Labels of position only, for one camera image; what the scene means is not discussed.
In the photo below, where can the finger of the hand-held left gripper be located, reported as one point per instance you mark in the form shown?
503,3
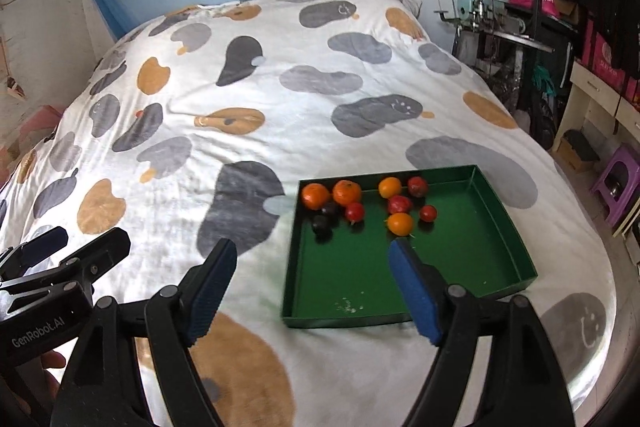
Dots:
42,242
102,252

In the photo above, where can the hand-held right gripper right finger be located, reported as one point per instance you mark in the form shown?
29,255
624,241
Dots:
417,297

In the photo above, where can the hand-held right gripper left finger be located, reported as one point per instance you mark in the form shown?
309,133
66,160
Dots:
215,292

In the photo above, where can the green cardboard tray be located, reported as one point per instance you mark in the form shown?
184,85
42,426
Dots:
350,272

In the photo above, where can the small smooth orange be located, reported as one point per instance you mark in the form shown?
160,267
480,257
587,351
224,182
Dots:
400,223
389,187

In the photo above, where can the small red plum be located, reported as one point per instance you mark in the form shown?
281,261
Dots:
427,213
354,211

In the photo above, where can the large red plum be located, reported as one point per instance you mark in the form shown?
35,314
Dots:
400,204
416,186

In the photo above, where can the dark purple plum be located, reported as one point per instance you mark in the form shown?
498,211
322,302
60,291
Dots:
329,209
320,225

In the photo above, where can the large orange mandarin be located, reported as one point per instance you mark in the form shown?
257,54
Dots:
315,196
346,192

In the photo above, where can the person's left hand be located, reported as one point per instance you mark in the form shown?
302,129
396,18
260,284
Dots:
52,360

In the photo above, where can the pink patterned cloth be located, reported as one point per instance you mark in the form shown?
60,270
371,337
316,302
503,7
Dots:
30,127

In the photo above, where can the white blanket with blob print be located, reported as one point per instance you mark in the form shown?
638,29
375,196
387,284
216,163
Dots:
300,117

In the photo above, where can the cardboard box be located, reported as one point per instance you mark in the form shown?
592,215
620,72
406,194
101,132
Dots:
577,152

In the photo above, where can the purple plastic stool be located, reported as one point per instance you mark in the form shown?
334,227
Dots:
617,182

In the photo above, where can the beige cabinet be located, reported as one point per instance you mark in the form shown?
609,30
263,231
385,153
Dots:
595,102

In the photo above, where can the teal sewing machine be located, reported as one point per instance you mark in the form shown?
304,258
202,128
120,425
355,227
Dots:
480,9

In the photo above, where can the pink printed box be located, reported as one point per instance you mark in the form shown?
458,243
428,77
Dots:
605,52

